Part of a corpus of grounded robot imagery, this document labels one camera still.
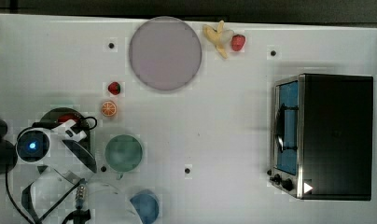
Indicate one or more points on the small toy strawberry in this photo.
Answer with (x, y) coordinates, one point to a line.
(114, 88)

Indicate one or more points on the large red toy strawberry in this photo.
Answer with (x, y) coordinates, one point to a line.
(237, 42)

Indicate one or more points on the green oval strainer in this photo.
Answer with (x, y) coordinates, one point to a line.
(83, 124)

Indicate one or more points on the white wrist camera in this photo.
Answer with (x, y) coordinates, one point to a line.
(72, 130)

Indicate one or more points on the toy orange slice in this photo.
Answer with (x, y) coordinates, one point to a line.
(109, 109)

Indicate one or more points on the blue bowl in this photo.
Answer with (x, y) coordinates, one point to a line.
(146, 205)

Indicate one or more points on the round grey plate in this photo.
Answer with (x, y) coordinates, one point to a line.
(165, 53)

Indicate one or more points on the green cup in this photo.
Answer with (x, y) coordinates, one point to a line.
(123, 154)

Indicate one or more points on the red ketchup bottle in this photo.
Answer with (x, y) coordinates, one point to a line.
(65, 117)

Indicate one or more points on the peeled toy banana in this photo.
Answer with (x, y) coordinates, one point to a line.
(219, 37)

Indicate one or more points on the black toaster oven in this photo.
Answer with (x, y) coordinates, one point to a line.
(322, 137)

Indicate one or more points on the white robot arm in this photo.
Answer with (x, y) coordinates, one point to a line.
(51, 182)

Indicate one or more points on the black cylinder stand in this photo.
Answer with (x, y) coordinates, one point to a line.
(8, 156)

